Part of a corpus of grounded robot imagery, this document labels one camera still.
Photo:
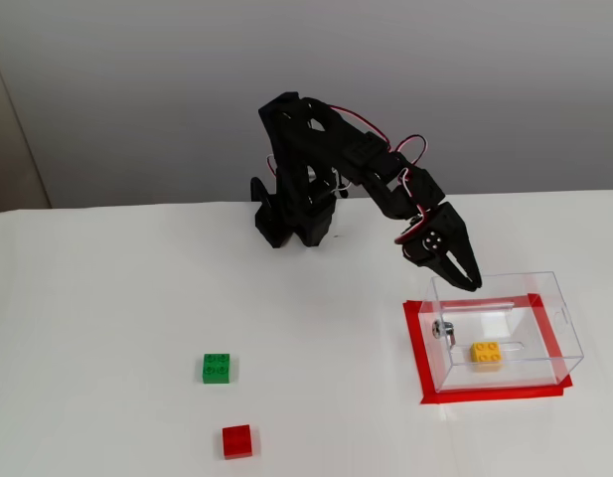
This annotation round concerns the yellow lego brick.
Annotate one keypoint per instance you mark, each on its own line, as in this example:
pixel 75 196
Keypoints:
pixel 486 358

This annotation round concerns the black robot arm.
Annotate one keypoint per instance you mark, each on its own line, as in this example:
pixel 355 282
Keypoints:
pixel 296 149

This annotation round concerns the transparent plastic box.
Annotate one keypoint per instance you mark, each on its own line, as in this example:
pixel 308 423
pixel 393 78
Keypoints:
pixel 549 318

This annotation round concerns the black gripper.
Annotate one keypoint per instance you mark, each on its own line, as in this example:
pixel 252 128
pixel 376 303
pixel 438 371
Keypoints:
pixel 451 230

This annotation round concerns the red lego brick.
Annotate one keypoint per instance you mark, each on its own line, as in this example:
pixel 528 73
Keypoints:
pixel 236 441

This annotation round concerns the green lego brick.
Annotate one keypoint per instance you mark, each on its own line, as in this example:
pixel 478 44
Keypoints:
pixel 216 368

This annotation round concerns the silver cam lock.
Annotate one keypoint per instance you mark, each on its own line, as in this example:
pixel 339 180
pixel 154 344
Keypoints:
pixel 439 329

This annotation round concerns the red tape frame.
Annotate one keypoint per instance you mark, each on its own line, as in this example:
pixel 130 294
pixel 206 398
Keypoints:
pixel 485 395

